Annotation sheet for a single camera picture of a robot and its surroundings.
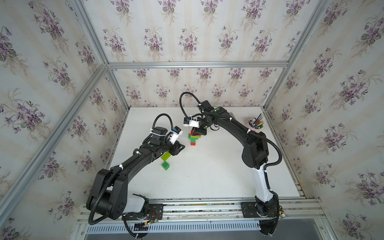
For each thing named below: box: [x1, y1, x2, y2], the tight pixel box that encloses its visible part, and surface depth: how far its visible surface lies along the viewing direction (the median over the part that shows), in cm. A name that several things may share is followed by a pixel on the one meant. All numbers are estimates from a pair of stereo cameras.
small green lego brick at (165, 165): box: [161, 161, 170, 171], surface depth 89 cm
